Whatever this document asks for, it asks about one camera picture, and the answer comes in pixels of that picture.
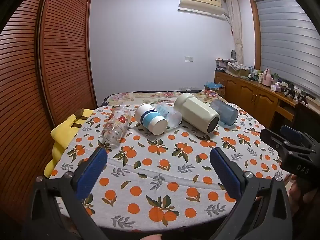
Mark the person's left hand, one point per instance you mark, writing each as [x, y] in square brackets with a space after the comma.
[150, 237]

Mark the cream insulated cup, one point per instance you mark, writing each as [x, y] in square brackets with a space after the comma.
[195, 110]

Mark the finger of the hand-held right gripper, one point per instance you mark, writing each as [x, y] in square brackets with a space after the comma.
[271, 137]
[291, 133]

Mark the wooden sideboard cabinet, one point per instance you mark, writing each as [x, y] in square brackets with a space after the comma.
[250, 95]

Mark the yellow plush toy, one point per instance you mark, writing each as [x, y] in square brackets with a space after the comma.
[62, 135]

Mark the person's right hand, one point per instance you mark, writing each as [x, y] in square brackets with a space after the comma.
[296, 191]

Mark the white cup blue stripes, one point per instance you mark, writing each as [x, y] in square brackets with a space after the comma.
[147, 117]

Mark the blue cloth pile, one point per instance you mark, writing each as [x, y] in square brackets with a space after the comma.
[213, 85]

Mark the pink kettle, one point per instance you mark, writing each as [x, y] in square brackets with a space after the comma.
[267, 77]

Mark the blue translucent cup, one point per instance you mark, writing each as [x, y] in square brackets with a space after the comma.
[225, 113]

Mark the orange fruit printed bedsheet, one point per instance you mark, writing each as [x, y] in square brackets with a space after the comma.
[160, 187]

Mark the small desk fan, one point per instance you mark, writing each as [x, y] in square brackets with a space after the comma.
[233, 54]

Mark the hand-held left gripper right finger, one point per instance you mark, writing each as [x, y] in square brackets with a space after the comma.
[225, 176]

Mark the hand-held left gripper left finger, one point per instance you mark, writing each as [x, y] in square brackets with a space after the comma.
[91, 173]

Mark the brown louvered wardrobe door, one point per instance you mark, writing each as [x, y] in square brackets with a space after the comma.
[67, 55]
[20, 92]

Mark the cardboard box with papers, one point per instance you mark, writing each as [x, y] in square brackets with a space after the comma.
[237, 70]

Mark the white patterned curtain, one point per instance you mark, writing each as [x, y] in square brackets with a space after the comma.
[237, 30]

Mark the floral blanket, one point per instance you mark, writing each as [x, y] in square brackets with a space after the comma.
[150, 96]

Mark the pink tissue box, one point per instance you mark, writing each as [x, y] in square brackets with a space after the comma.
[276, 87]

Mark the cream wall air conditioner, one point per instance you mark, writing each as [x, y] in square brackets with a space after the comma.
[200, 2]

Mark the grey window blind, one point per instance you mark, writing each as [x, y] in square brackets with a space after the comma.
[287, 42]

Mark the wooden window frame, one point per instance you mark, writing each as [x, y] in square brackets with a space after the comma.
[255, 30]

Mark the black clamp tool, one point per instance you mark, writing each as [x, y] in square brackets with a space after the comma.
[302, 97]
[290, 90]

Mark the clear plastic cup blue print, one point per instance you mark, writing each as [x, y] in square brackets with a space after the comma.
[173, 118]

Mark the clear glass cup red print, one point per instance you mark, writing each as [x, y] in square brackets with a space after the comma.
[115, 130]

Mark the white wall switch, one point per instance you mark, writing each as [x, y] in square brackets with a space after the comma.
[188, 58]

